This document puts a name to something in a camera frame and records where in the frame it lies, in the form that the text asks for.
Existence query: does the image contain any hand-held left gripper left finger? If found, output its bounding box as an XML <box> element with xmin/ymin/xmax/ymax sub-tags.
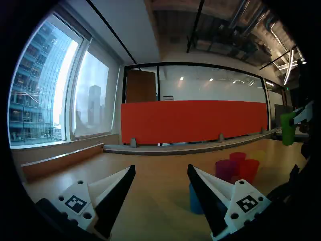
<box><xmin>37</xmin><ymin>164</ymin><xmax>136</xmax><ymax>239</ymax></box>

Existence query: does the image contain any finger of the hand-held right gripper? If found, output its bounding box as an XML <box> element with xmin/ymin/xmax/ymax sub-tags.
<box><xmin>288</xmin><ymin>100</ymin><xmax>315</xmax><ymax>125</ymax></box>

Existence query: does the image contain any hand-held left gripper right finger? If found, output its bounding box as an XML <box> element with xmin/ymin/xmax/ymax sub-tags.
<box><xmin>187</xmin><ymin>164</ymin><xmax>272</xmax><ymax>241</ymax></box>

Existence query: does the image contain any green plastic cup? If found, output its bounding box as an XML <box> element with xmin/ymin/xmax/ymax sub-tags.
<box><xmin>280</xmin><ymin>112</ymin><xmax>298</xmax><ymax>146</ymax></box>

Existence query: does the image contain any purple plastic cup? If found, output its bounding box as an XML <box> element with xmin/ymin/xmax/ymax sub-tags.
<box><xmin>215</xmin><ymin>159</ymin><xmax>237</xmax><ymax>182</ymax></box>

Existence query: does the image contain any blue plastic cup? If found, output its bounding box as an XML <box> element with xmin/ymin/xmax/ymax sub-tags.
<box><xmin>188</xmin><ymin>184</ymin><xmax>205</xmax><ymax>214</ymax></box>

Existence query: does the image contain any red plastic cup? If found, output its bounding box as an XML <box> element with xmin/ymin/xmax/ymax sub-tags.
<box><xmin>231</xmin><ymin>159</ymin><xmax>260</xmax><ymax>183</ymax></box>

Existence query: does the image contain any pink plastic cup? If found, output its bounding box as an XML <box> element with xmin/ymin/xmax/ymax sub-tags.
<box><xmin>229</xmin><ymin>152</ymin><xmax>246</xmax><ymax>162</ymax></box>

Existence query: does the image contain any yellow plastic cup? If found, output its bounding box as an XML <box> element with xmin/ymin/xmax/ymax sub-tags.
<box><xmin>250</xmin><ymin>150</ymin><xmax>266</xmax><ymax>162</ymax></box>

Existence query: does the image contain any red desk screen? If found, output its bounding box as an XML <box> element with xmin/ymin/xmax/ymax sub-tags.
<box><xmin>103</xmin><ymin>100</ymin><xmax>283</xmax><ymax>154</ymax></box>

